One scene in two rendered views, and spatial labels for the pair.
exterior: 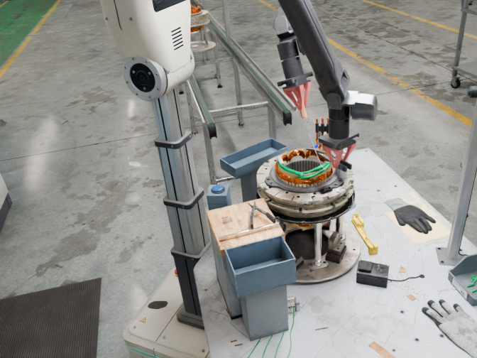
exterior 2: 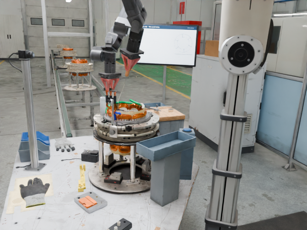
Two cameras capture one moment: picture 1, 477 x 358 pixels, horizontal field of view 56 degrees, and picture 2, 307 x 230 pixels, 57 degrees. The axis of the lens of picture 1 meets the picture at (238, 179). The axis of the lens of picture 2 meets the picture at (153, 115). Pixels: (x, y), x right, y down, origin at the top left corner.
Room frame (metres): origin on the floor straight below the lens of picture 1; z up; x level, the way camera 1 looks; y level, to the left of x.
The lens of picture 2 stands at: (2.58, -0.34, 1.50)
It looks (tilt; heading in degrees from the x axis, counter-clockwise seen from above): 16 degrees down; 169
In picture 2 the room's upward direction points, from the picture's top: 2 degrees clockwise
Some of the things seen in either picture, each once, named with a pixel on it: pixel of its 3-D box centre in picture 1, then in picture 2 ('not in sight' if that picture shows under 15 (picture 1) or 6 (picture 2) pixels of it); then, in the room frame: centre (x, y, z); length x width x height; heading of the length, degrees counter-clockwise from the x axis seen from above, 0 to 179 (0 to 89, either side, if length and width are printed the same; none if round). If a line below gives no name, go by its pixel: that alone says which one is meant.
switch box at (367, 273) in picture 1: (372, 273); (91, 155); (1.06, -0.40, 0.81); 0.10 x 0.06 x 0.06; 66
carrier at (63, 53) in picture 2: not in sight; (68, 59); (-3.10, -0.94, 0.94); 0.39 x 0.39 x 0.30
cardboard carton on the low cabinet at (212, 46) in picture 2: not in sight; (222, 48); (-1.24, 1.34, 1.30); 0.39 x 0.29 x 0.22; 19
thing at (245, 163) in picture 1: (257, 183); (165, 170); (1.50, -0.07, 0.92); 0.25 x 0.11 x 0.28; 121
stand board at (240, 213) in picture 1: (243, 224); (162, 113); (1.07, 0.00, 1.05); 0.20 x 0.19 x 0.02; 12
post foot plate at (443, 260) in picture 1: (451, 256); (35, 166); (1.13, -0.70, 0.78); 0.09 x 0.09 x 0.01; 74
